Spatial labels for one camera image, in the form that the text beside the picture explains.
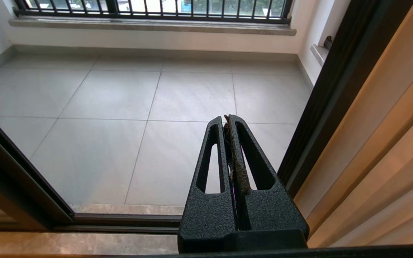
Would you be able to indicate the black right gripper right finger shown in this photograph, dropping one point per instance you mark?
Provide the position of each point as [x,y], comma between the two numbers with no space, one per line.
[274,211]

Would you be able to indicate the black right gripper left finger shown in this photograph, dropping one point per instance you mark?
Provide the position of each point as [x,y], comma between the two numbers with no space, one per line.
[210,211]

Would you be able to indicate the sliding glass door brown frame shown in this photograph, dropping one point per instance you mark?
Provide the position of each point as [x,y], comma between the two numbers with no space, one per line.
[20,162]

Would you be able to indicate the dark sliding door floor track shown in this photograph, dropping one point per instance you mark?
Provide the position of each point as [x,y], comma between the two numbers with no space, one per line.
[127,224]

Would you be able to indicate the dark brown door jamb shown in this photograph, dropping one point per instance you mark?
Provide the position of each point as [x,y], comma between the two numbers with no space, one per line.
[335,89]

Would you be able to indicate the grey stone window sill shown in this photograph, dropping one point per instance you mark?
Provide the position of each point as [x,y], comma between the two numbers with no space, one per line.
[319,52]
[156,25]

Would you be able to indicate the dark window frame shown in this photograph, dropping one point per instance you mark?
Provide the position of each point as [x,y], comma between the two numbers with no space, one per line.
[112,5]

